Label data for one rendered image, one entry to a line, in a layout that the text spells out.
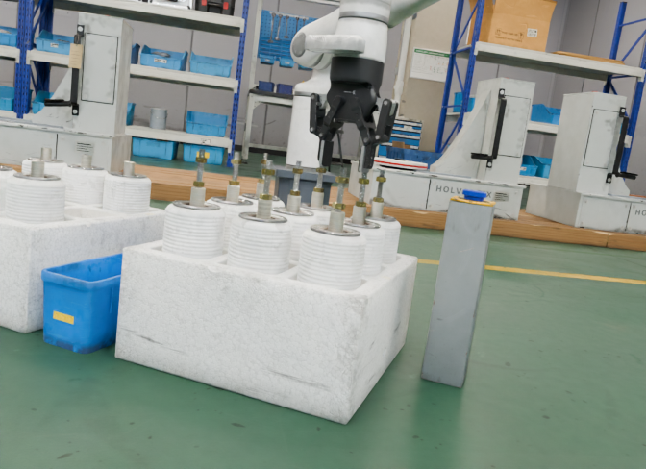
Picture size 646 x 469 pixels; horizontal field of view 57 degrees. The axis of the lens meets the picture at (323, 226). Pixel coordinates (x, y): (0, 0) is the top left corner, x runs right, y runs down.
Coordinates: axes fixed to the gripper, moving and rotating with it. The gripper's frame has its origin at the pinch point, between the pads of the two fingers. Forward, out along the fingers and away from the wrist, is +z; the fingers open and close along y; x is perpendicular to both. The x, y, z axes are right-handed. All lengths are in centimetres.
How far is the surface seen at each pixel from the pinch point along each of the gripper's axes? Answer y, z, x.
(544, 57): 137, -105, -521
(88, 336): 31.3, 32.7, 18.6
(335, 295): -5.7, 17.8, 6.3
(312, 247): 0.2, 12.6, 4.8
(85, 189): 66, 15, -1
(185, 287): 16.6, 21.7, 13.0
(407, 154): 207, 3, -405
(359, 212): 2.8, 8.5, -10.3
